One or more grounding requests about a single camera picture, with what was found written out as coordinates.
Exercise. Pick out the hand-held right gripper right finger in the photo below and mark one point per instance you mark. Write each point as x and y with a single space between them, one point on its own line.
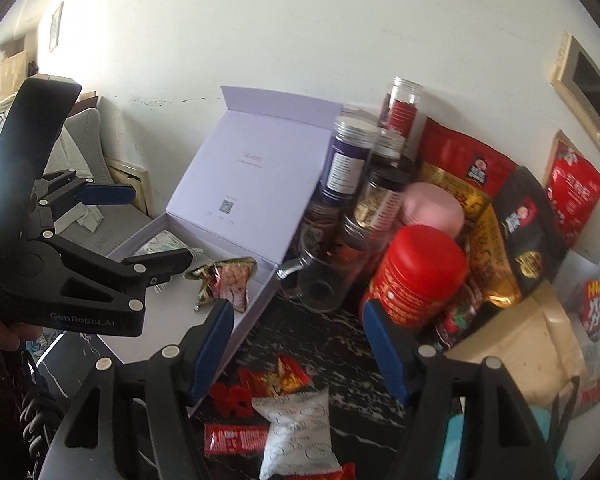
385 350

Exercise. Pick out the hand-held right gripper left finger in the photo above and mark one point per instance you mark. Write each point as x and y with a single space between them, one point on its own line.
212 350

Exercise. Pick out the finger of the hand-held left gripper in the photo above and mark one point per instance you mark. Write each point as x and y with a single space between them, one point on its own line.
155 265
107 195

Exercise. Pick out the white printed snack packet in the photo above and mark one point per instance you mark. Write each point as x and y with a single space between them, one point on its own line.
162 250
295 435

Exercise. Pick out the gold and pink snack packet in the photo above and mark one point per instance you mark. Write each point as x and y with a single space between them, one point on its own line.
230 280

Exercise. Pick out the red and gold snack packet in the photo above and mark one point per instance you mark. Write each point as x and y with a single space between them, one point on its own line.
342 471
280 377

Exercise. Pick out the lavender cardboard gift box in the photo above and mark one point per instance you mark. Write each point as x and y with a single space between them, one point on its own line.
250 185

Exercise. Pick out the white cloth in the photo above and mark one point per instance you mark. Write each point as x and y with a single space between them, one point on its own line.
85 217

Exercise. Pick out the red plastic flower clip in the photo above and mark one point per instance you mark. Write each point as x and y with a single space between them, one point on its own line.
230 397

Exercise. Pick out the grey office chair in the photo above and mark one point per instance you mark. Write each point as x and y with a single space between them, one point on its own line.
80 135

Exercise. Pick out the dark red berry packet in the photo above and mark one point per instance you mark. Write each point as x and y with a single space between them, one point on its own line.
455 320

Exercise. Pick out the red tin canister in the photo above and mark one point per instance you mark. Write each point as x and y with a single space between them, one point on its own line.
415 280

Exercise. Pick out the clear glass mug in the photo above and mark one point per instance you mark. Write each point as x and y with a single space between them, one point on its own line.
325 285

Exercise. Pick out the brown cardboard box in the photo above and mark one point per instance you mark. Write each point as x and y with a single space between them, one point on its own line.
10 70

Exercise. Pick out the small red sachet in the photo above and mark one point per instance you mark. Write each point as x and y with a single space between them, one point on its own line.
230 438

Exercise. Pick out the clear jar with brown contents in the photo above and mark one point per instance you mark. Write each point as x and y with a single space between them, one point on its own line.
352 242

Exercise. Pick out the light blue plastic bag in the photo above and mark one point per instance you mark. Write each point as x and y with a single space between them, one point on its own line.
455 440

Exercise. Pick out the beige paper bag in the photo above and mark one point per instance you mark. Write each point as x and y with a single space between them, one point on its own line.
525 350

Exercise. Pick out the pink round canister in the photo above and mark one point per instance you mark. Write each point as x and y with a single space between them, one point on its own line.
430 207

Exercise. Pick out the clear jar with black lid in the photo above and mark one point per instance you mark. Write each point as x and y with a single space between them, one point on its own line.
380 200

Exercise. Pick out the black and gold oat bag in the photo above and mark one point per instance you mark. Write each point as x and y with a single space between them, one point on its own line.
530 230

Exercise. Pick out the purple jar with silver lid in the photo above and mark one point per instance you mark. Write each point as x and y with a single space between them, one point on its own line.
345 165

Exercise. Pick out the clear jar with silver lid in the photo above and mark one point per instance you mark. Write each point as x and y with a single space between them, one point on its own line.
387 142

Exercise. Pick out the red oat bag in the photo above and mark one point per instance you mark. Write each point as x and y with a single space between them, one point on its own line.
455 150

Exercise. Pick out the clear jar with red label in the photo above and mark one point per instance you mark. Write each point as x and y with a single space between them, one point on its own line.
402 110

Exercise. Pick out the red goji berry bag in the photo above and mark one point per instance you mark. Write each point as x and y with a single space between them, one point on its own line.
575 190

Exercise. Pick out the cream wooden frame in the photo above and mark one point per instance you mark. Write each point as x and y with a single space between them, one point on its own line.
130 172

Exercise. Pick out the small framed wall picture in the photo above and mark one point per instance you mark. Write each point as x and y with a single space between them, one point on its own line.
55 25

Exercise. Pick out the cream framed wall panel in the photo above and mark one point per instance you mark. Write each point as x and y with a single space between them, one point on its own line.
587 85

